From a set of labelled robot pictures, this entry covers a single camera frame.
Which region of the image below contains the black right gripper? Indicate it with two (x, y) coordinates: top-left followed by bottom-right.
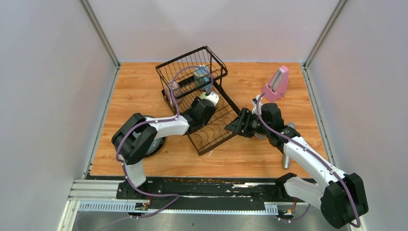
(225, 108), (270, 138)

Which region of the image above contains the pink ceramic mug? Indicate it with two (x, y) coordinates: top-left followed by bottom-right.
(165, 87), (181, 107)

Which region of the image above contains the blue butterfly mug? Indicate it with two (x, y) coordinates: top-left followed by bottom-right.
(193, 67), (211, 91)

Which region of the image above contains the light green mug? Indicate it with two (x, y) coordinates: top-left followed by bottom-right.
(199, 92), (209, 100)

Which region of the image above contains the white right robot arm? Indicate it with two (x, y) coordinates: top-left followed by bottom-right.
(225, 103), (369, 229)

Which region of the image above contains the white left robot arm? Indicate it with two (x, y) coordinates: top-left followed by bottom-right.
(111, 93), (219, 199)

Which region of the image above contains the patterned ceramic bowl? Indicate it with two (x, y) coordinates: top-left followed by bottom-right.
(254, 133), (268, 140)

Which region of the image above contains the pink metronome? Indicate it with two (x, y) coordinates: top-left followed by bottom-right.
(261, 65), (289, 103)

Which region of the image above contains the blue-grey ceramic plate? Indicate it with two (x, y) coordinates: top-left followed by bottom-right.
(144, 137), (166, 158)

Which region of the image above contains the silver microphone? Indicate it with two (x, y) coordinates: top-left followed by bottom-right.
(282, 122), (296, 169)

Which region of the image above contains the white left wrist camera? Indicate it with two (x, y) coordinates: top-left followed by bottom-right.
(204, 91), (219, 106)

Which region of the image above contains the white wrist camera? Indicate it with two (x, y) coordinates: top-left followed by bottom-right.
(204, 91), (219, 106)
(252, 94), (263, 116)

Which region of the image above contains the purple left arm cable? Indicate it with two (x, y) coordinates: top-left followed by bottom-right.
(115, 65), (214, 198)

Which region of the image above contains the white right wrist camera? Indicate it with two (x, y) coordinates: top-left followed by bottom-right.
(252, 94), (263, 116)

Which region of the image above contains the black wire dish rack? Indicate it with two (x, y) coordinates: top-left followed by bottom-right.
(155, 45), (242, 156)

